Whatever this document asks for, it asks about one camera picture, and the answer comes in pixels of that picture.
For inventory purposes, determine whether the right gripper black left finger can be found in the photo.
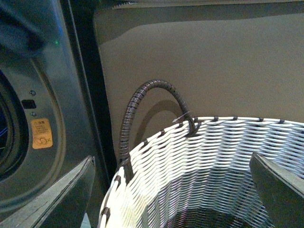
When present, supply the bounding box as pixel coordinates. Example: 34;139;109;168
0;156;95;228

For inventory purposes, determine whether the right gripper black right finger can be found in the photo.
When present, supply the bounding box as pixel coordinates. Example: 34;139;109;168
249;153;304;228

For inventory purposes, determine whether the grey front-load washing machine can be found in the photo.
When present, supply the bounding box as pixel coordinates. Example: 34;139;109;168
0;0;109;226

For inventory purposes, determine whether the orange warning sticker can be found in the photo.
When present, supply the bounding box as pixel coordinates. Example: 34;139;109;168
31;118;53;149

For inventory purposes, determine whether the white woven laundry basket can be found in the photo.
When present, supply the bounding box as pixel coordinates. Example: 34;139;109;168
98;117;304;228

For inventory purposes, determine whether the dark wrapped basket handle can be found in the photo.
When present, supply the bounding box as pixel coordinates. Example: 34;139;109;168
117;79;199;184

